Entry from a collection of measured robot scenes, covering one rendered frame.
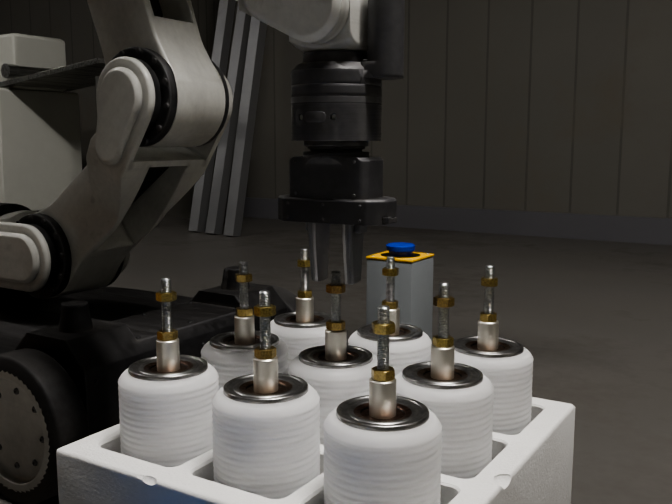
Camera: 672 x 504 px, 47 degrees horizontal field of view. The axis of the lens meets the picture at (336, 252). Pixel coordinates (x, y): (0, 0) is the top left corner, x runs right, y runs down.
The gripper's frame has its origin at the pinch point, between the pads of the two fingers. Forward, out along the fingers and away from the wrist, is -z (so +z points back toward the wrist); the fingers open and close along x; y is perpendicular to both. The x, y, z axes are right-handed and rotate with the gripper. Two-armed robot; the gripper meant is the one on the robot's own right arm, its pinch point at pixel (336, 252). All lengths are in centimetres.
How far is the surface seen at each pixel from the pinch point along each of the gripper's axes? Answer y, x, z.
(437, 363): -2.0, 11.6, -9.4
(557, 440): 10.7, 20.5, -19.8
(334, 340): -1.0, 0.4, -8.8
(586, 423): 61, 16, -36
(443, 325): -1.4, 11.9, -5.9
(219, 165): 253, -196, -2
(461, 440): -4.5, 14.9, -15.3
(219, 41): 271, -208, 61
